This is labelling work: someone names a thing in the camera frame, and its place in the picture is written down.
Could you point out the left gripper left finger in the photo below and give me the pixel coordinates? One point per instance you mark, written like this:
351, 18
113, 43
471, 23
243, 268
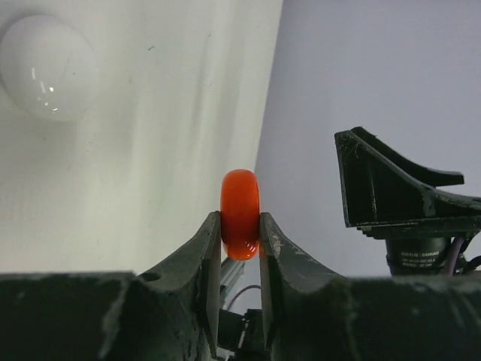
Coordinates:
174, 306

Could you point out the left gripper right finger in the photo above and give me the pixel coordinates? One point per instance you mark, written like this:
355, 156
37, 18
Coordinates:
302, 304

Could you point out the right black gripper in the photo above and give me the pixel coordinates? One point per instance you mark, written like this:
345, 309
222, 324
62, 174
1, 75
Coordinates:
391, 198

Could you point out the red earbud charging case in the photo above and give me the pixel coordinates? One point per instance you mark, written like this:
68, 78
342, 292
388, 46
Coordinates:
240, 214

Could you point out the white earbud charging case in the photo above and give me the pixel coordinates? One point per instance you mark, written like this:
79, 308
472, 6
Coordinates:
48, 68

